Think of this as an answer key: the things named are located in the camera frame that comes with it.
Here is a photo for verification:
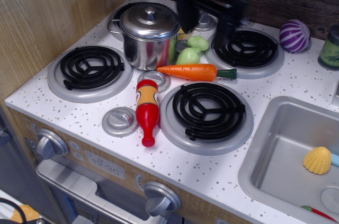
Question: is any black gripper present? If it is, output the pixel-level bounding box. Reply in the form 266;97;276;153
176;0;248;49

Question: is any steel pot lid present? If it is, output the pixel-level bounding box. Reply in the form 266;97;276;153
120;2;181;40

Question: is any steel cooking pot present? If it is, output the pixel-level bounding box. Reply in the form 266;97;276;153
121;30;178;70

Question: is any grey stovetop knob back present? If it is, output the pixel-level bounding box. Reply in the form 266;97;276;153
194;12;217;32

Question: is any grey stovetop knob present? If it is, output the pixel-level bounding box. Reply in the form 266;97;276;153
102;107;139;137
138;70;171;93
194;12;217;32

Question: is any green toy vegetable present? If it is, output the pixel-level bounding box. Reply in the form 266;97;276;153
176;35;209;65

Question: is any orange toy carrot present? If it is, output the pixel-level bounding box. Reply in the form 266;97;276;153
157;64;237;82

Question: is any back right stove burner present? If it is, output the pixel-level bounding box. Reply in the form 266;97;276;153
204;28;284;79

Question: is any stove burner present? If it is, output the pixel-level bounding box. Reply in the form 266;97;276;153
48;46;133;103
204;28;284;79
107;2;141;42
160;82;254;156

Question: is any grey stovetop knob middle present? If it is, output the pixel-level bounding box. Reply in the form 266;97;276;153
138;70;171;93

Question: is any purple striped toy onion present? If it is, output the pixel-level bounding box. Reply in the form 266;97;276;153
279;19;310;52

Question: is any back left stove burner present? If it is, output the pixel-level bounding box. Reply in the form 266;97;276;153
107;2;141;42

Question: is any front right stove burner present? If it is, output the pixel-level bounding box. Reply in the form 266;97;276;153
160;82;254;156

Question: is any red toy ketchup bottle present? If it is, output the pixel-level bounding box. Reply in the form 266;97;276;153
136;79;160;147

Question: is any green toy can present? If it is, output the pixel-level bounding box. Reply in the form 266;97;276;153
318;24;339;70

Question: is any front left stove burner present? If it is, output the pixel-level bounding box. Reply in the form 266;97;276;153
48;46;133;103

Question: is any grey stovetop knob front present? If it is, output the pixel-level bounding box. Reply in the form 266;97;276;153
102;107;139;137

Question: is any metal sink basin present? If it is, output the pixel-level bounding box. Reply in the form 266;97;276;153
238;96;338;223

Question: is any yellow toy corn piece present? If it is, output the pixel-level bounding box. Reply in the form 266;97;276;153
303;147;332;175

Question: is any right oven knob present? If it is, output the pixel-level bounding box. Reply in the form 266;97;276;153
144;181;181;217

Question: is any oven knob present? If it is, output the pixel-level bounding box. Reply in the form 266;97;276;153
144;181;181;217
37;128;69;160

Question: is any light blue toy item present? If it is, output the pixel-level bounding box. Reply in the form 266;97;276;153
329;147;339;167

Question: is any left oven knob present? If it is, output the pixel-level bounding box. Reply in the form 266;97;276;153
37;128;69;160

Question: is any red toy chili pepper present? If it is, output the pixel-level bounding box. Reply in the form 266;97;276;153
301;205;338;223

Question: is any grey oven door handle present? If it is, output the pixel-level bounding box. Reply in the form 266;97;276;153
37;160;168;223

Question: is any orange object with black cable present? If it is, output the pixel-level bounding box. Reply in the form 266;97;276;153
1;198;47;223

